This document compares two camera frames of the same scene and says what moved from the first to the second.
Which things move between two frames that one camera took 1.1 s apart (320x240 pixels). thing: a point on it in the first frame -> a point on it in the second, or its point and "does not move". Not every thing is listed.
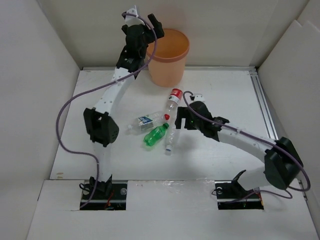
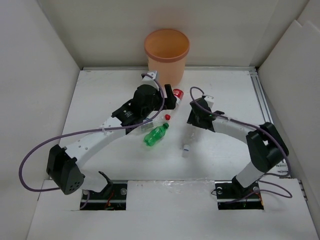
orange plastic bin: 167,64 does not move
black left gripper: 157,26 -> 170,99
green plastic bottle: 155,134 does not move
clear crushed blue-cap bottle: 171,139 -> 190,140
